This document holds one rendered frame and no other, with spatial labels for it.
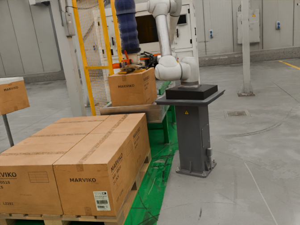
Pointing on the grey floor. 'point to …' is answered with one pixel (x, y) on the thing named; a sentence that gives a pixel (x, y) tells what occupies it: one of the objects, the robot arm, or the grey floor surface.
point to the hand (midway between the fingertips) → (139, 61)
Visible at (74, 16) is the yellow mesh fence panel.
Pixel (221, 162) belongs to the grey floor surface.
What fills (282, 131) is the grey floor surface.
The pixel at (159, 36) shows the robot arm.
